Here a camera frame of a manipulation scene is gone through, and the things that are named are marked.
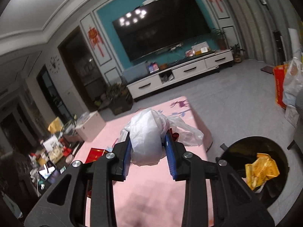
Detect large black television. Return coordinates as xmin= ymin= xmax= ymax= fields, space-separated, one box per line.
xmin=112 ymin=0 xmax=211 ymax=61

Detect white cardboard box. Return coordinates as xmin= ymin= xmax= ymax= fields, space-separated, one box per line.
xmin=75 ymin=111 xmax=106 ymax=142

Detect red flat packet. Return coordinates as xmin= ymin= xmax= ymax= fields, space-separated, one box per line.
xmin=85 ymin=148 xmax=108 ymax=163

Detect white TV cabinet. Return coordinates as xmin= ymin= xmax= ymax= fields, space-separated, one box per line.
xmin=127 ymin=50 xmax=233 ymax=100

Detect red toy figure stand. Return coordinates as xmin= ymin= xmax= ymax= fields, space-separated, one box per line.
xmin=62 ymin=146 xmax=72 ymax=157

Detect potted plant on floor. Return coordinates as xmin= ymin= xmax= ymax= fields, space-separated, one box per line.
xmin=230 ymin=44 xmax=245 ymax=63

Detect wall clock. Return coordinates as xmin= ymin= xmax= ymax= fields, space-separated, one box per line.
xmin=49 ymin=55 xmax=60 ymax=74

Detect yellow snack bag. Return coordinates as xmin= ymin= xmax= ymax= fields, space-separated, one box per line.
xmin=245 ymin=153 xmax=280 ymax=191

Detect blue white card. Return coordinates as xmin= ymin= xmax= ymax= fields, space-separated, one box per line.
xmin=60 ymin=166 xmax=66 ymax=174

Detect upright vacuum cleaner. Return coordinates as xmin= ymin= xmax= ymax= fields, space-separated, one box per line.
xmin=259 ymin=0 xmax=286 ymax=65

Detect white plastic bag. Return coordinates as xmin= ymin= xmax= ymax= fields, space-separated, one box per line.
xmin=283 ymin=57 xmax=302 ymax=107
xmin=124 ymin=108 xmax=204 ymax=166

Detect black trash bin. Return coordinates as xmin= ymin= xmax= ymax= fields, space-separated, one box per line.
xmin=220 ymin=136 xmax=289 ymax=208

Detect red chinese knot decoration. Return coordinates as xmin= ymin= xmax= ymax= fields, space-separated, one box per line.
xmin=87 ymin=27 xmax=104 ymax=57

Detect red paper shopping bag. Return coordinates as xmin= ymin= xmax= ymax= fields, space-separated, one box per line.
xmin=273 ymin=64 xmax=288 ymax=109

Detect white toothpaste box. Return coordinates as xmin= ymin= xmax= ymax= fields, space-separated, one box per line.
xmin=117 ymin=129 xmax=129 ymax=143

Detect red snack wrapper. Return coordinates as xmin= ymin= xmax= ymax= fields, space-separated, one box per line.
xmin=169 ymin=128 xmax=179 ymax=142

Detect potted plant on cabinet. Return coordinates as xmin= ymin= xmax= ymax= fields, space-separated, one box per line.
xmin=211 ymin=28 xmax=227 ymax=50

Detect large floor plant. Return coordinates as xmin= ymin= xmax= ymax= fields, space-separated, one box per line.
xmin=106 ymin=83 xmax=133 ymax=116

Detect white plastic bag on floor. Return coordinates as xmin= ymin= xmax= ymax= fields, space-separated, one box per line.
xmin=283 ymin=57 xmax=302 ymax=107

